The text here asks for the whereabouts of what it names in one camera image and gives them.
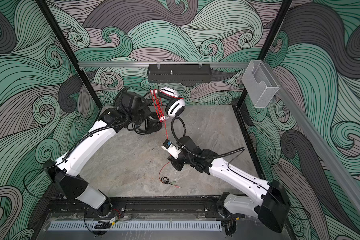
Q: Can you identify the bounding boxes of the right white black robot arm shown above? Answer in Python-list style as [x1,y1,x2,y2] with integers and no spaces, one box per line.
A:
[162,117,291,233]

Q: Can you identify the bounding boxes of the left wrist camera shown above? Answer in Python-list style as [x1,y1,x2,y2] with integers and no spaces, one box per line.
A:
[121,92,144,112]

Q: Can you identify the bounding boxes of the black frame post right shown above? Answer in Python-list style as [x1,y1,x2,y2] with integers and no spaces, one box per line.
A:
[237,1,292,109]

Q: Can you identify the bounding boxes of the aluminium rail right wall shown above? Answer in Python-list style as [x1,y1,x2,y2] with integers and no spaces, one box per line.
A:
[263,63,360,215]

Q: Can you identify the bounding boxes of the black perforated wall tray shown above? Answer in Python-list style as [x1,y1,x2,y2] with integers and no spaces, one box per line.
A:
[147,64,212,83]

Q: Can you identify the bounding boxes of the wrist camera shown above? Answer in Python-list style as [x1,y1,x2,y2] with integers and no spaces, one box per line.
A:
[121,92,144,112]
[161,139,182,159]

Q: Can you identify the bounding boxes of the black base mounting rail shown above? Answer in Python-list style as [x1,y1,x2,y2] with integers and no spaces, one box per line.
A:
[44,196,286,218]

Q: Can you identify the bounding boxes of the clear plastic wall bin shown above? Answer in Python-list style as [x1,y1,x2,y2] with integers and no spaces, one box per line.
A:
[242,60,280,109]

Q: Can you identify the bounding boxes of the white slotted cable duct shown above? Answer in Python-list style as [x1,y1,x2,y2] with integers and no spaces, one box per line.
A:
[47,220,223,232]

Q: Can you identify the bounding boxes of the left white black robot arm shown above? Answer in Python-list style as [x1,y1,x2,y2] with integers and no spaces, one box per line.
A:
[43,88,151,218]

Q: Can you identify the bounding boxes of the black frame post left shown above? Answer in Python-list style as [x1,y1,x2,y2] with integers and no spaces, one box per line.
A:
[35,0,103,110]

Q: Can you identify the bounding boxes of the black headphone cable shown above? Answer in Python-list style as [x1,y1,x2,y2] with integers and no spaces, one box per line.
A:
[160,176,182,189]

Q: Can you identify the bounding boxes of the black blue headphones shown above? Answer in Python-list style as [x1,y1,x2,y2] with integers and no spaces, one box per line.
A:
[135,113,163,135]

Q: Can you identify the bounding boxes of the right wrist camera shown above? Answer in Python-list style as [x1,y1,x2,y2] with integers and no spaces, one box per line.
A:
[161,139,182,159]

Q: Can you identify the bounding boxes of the black frame post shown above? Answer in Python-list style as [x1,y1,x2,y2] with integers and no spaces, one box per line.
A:
[35,0,103,110]
[237,1,292,109]

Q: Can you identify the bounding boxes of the aluminium rail back wall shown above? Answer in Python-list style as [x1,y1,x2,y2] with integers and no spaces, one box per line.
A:
[78,61,249,69]

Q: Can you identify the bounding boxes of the white black headphones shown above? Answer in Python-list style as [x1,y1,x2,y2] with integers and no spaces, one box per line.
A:
[143,87,186,123]

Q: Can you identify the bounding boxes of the aluminium rail wall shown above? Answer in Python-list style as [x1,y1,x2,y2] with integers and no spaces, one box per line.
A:
[78,61,249,69]
[263,63,360,215]

